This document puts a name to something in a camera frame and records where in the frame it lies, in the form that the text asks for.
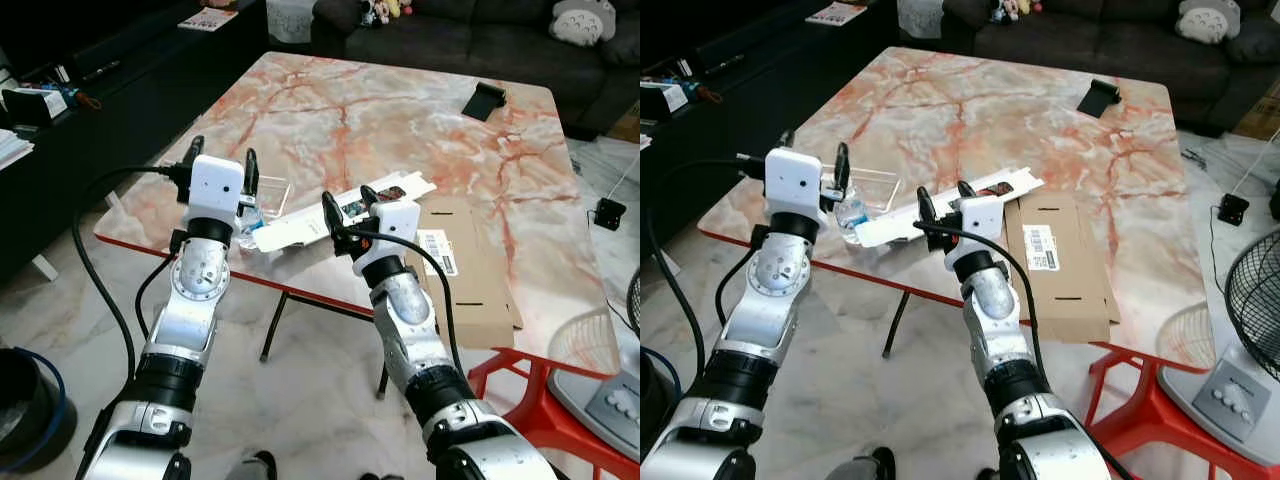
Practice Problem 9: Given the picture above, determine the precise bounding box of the black bin with blue rim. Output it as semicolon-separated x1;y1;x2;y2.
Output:
0;345;78;473
640;345;686;441

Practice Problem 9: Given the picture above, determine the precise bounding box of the small clear plastic bottle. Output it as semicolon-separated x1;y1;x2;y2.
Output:
838;198;869;244
237;205;267;251

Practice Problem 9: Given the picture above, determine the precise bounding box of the clear plastic container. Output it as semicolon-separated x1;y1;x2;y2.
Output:
240;175;294;216
822;168;901;213

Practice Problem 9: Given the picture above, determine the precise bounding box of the long white paper carton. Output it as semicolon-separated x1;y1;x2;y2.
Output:
855;167;1046;249
250;172;438;253

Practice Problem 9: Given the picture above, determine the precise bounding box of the black TV console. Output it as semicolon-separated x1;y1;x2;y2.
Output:
640;0;901;236
0;0;271;286

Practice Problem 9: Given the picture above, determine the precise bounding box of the flattened brown cardboard box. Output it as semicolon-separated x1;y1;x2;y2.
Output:
405;195;524;351
1003;190;1123;346

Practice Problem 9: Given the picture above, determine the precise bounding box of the red and white booklet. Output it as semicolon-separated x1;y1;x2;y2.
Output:
178;8;239;32
805;3;869;27

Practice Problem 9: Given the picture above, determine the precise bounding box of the dark grey sofa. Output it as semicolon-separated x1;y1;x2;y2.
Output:
310;0;641;141
940;0;1280;136

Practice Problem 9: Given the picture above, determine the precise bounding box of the dark grey sofa cushion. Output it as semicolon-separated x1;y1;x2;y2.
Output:
313;0;366;36
943;0;993;29

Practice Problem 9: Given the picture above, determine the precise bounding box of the stack of white papers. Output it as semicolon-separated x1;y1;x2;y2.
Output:
0;128;36;171

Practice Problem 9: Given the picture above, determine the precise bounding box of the grey Totoro plush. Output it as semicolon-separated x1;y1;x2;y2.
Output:
1175;0;1244;45
550;0;619;48

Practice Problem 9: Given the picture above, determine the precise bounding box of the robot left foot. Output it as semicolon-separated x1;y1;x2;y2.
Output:
828;446;897;480
225;450;279;480

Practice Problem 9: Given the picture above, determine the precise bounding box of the white floor fan black grille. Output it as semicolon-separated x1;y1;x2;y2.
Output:
1158;228;1280;443
545;268;641;463

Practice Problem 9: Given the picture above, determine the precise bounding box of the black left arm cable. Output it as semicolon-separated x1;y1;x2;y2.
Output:
645;152;769;386
70;163;193;381

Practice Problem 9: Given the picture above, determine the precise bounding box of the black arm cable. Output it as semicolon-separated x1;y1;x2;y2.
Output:
348;228;463;376
913;220;1047;379
645;152;769;386
70;163;193;381

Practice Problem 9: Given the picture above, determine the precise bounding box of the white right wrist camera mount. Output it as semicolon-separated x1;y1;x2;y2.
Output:
957;195;1005;256
378;200;422;266

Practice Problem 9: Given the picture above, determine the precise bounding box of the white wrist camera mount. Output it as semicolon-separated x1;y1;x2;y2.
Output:
957;195;1005;256
764;148;824;216
188;155;246;221
378;200;422;266

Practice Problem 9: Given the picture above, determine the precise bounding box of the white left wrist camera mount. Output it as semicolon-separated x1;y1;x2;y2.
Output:
188;155;246;221
764;148;824;216

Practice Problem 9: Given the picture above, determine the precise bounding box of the marble table with red frame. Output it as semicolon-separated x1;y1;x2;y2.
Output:
95;50;641;480
697;45;1280;480

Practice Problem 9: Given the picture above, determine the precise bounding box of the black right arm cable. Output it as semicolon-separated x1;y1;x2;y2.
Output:
348;228;463;376
913;220;1047;379

